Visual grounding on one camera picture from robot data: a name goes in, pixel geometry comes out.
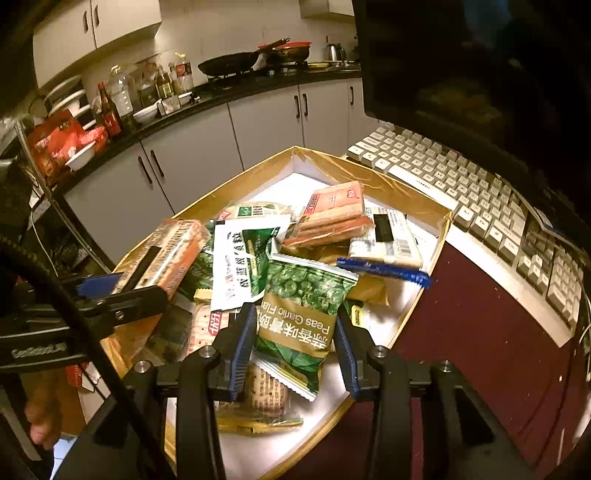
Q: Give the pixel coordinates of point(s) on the black computer monitor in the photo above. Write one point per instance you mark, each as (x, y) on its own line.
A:
(461, 69)

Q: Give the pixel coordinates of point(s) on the orange cracker packet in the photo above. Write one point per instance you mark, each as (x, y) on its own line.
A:
(166, 249)

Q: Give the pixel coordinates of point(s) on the wide white bowl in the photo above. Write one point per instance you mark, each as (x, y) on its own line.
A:
(81, 157)

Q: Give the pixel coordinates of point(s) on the pink cracker packet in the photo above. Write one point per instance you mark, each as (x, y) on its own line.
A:
(205, 327)

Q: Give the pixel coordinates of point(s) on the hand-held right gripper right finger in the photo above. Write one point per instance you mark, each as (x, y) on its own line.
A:
(346, 357)

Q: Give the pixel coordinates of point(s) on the person's left hand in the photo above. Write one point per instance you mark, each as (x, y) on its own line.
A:
(46, 415)

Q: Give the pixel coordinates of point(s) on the white green snack packet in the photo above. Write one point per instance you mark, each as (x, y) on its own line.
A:
(235, 263)

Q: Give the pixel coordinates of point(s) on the red plastic bag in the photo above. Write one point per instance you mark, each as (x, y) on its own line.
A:
(51, 143)

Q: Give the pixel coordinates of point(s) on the steel kettle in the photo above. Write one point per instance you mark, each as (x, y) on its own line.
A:
(334, 53)

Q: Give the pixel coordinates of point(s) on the lower kitchen cabinets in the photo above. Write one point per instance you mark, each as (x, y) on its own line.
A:
(194, 157)

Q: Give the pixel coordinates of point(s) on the green pea snack packet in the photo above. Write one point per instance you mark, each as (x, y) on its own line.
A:
(300, 314)

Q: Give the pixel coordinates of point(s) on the black frying pan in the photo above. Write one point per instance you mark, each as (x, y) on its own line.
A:
(226, 62)

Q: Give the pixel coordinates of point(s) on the gold snack packet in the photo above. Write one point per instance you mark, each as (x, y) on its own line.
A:
(258, 424)

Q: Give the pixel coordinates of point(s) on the upper kitchen cabinets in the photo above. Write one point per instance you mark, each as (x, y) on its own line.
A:
(92, 32)

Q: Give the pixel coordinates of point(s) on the small white bowl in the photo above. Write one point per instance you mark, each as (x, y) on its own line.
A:
(147, 114)

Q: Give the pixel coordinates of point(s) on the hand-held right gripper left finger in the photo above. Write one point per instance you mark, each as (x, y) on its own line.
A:
(244, 350)

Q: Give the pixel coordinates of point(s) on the red cooking pot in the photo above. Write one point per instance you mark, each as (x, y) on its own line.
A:
(288, 50)

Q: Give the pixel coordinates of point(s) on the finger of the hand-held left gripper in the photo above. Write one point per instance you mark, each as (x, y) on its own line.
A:
(134, 302)
(97, 285)

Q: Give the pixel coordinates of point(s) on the black kitchen countertop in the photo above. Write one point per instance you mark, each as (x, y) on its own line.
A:
(221, 92)

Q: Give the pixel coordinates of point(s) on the small green white packet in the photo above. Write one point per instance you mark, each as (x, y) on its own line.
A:
(254, 211)

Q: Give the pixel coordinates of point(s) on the kitchen cabinets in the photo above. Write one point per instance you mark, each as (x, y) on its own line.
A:
(194, 157)
(92, 32)

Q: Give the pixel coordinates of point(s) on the white computer keyboard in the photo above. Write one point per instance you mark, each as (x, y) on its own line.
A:
(461, 184)

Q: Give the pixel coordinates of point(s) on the red cracker packet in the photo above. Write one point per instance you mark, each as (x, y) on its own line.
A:
(330, 217)

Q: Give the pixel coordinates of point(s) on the clear oil bottle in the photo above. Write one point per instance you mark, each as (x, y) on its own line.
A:
(122, 99)

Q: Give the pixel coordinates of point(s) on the white cracker packet black label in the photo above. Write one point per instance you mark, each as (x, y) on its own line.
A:
(383, 240)

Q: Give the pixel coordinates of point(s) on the blue snack wrapper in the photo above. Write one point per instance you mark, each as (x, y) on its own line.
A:
(383, 271)

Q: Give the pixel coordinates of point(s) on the round cracker packet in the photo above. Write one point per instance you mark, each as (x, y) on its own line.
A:
(268, 390)

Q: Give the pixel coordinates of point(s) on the shallow cardboard box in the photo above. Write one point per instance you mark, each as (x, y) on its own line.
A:
(415, 203)

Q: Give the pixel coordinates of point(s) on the dark sauce bottle red label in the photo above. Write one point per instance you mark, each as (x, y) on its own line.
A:
(110, 115)

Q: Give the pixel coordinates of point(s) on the stack of white plates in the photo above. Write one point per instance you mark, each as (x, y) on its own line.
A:
(69, 99)

